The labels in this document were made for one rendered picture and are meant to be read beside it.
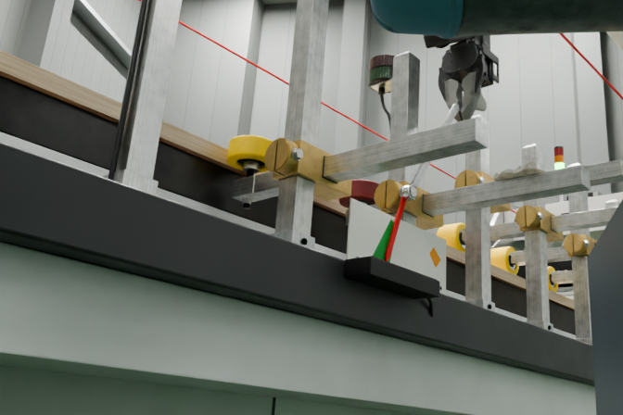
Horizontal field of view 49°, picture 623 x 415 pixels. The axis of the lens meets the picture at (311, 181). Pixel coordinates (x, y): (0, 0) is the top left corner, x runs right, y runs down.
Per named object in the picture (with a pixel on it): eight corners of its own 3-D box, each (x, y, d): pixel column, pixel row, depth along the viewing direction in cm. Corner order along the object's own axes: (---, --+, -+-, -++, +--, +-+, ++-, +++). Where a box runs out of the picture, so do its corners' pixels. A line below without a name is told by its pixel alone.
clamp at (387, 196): (443, 227, 119) (444, 199, 120) (398, 206, 109) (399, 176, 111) (416, 232, 122) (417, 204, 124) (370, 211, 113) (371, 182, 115)
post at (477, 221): (491, 358, 124) (489, 118, 141) (482, 356, 122) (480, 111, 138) (475, 358, 127) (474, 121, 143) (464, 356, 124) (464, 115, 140)
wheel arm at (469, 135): (489, 155, 83) (489, 123, 85) (475, 145, 81) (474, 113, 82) (246, 208, 111) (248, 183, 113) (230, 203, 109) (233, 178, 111)
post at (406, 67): (413, 322, 108) (420, 56, 124) (400, 319, 106) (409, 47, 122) (395, 323, 111) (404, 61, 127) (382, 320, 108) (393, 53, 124)
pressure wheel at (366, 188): (388, 246, 124) (391, 186, 128) (362, 235, 119) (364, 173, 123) (354, 251, 129) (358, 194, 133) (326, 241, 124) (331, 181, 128)
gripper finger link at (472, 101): (493, 130, 120) (492, 82, 123) (476, 118, 116) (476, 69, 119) (476, 133, 122) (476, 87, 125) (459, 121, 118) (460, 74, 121)
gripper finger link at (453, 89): (476, 133, 122) (476, 87, 125) (459, 121, 118) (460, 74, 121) (462, 137, 124) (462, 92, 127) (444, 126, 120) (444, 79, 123)
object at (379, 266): (458, 316, 105) (458, 286, 107) (369, 288, 90) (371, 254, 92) (431, 317, 109) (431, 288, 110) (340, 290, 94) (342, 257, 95)
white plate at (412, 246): (447, 297, 115) (448, 239, 118) (349, 263, 97) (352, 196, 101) (444, 297, 115) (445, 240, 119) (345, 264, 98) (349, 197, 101)
